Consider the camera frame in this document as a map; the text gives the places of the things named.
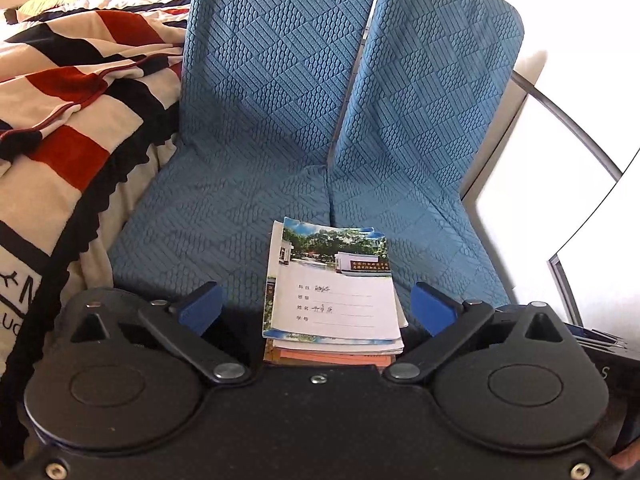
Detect curved grey metal rail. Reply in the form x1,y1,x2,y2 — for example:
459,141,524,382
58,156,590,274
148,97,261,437
510,70,625,182

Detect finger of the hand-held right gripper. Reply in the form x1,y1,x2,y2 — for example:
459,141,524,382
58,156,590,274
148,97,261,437
565,322,630,356

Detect white illustrated orange booklet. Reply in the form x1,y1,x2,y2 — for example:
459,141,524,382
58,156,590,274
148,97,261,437
264,347,398,368

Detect red black striped blanket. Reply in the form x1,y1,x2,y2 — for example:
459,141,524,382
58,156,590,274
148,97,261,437
0,0,197,466

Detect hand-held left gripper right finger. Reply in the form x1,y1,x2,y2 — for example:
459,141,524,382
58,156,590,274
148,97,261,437
382,281,572,386

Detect photo cover notebook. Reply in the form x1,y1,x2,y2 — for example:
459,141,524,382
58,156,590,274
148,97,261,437
261,216,406,347
267,332,406,356

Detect grey window frame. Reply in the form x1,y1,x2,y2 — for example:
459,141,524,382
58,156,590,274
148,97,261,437
546,254,585,327

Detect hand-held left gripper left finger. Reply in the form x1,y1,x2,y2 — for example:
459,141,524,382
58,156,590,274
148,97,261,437
65,281,252,387

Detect blue quilted seat cushion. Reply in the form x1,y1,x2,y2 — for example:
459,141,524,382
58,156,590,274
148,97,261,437
326,0,526,311
107,0,386,333

